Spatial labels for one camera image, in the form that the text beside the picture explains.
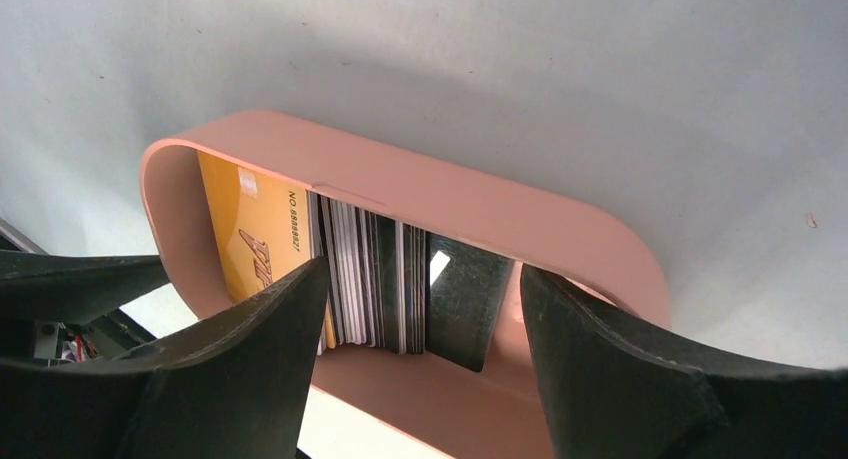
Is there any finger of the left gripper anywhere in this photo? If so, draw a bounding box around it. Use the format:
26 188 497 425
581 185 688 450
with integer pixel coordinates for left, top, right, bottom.
1 250 170 325

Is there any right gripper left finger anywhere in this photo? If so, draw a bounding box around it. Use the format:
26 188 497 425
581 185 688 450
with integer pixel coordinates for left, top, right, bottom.
1 258 329 458

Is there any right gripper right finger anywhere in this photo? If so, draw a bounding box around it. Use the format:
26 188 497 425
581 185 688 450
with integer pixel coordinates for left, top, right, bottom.
520 266 847 458

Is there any pink oval tray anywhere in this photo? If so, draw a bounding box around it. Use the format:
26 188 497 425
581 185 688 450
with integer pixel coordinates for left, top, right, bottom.
140 111 671 458

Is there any black credit card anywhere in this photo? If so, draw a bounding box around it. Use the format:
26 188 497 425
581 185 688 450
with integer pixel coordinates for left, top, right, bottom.
425 233 514 373

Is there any yellow credit card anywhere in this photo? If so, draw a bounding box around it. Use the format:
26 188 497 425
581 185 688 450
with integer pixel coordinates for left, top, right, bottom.
197 151 338 351

